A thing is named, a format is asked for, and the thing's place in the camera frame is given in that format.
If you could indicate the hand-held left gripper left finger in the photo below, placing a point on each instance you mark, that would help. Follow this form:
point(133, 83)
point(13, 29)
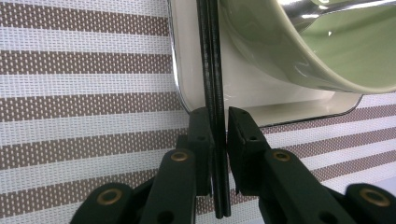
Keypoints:
point(200, 137)

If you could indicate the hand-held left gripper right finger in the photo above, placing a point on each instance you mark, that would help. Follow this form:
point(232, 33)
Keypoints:
point(246, 146)

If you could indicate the thin black chopstick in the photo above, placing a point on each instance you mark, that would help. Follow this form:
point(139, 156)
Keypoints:
point(219, 102)
point(207, 77)

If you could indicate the white square plate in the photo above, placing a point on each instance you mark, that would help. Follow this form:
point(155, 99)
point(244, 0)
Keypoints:
point(246, 90)

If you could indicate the green bowl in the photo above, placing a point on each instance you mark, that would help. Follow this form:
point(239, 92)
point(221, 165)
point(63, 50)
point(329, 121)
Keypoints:
point(342, 46)

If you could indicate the striped brown placemat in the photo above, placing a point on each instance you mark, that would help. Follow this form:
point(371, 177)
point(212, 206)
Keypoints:
point(87, 102)

